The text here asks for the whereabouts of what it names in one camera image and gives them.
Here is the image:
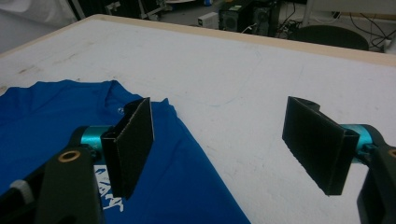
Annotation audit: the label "white table frame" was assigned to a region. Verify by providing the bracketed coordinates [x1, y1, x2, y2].
[301, 0, 396, 27]

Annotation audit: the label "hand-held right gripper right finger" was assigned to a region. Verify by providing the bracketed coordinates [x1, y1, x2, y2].
[281, 95, 374, 196]

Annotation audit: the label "black round chair seat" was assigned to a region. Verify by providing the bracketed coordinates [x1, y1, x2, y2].
[287, 24, 370, 51]

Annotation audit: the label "black cables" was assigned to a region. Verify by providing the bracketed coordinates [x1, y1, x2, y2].
[347, 12, 396, 51]

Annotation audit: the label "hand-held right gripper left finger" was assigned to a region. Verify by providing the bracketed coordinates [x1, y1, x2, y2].
[80, 97, 155, 201]

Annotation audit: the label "white curtain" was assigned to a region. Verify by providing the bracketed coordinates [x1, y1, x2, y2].
[0, 0, 79, 54]

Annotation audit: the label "small white box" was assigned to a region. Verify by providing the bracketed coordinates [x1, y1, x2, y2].
[197, 11, 220, 30]

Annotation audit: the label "blue t-shirt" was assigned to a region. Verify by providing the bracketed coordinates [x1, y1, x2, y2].
[0, 79, 252, 224]

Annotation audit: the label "black computer tower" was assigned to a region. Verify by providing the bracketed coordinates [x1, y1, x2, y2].
[218, 0, 282, 37]

